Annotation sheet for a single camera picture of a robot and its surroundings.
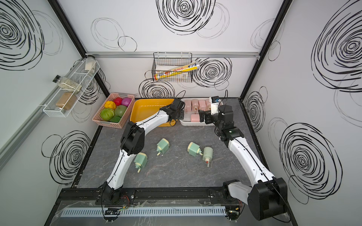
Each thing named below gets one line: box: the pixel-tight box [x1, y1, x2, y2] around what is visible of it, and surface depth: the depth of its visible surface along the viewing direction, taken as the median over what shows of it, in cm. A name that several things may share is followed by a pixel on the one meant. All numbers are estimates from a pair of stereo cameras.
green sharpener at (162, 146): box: [156, 137, 170, 156], surface depth 88 cm
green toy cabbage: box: [100, 108, 115, 122], surface depth 104 cm
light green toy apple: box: [114, 104, 127, 118], surface depth 104 cm
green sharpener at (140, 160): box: [133, 152, 148, 173], surface depth 80 cm
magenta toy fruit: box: [121, 97, 132, 107], surface depth 113 cm
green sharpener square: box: [187, 141, 204, 157], surface depth 86 cm
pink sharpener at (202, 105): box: [198, 99, 207, 112], surface depth 110 cm
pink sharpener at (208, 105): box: [205, 99, 212, 112], surface depth 109 cm
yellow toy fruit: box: [104, 100, 117, 110], surface depth 110 cm
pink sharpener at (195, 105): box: [191, 98, 200, 114], surface depth 110 cm
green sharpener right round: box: [202, 146, 214, 168], surface depth 84 cm
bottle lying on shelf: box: [52, 74, 83, 93], surface depth 73 cm
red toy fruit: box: [113, 96, 123, 106], surface depth 114 cm
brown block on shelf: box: [55, 92, 78, 111], surface depth 69 cm
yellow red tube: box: [153, 61, 201, 81], surface depth 86 cm
